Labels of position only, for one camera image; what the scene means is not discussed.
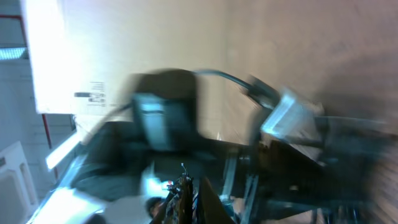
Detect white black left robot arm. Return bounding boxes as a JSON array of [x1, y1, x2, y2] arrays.
[[59, 68, 397, 223]]

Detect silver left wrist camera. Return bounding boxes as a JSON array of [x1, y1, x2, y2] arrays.
[[261, 89, 325, 146]]

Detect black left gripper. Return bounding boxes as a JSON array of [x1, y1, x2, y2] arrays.
[[228, 118, 397, 223]]

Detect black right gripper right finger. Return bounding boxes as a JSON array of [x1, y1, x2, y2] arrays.
[[197, 177, 235, 224]]

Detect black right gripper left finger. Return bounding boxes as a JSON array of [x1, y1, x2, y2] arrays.
[[149, 163, 195, 224]]

